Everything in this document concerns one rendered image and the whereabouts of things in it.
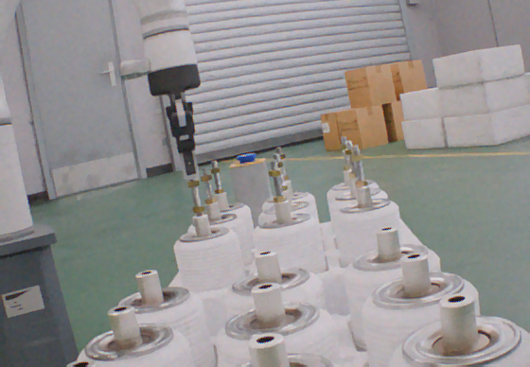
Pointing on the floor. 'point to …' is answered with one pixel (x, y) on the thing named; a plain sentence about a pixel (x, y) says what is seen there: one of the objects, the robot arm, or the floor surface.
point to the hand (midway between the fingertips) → (189, 165)
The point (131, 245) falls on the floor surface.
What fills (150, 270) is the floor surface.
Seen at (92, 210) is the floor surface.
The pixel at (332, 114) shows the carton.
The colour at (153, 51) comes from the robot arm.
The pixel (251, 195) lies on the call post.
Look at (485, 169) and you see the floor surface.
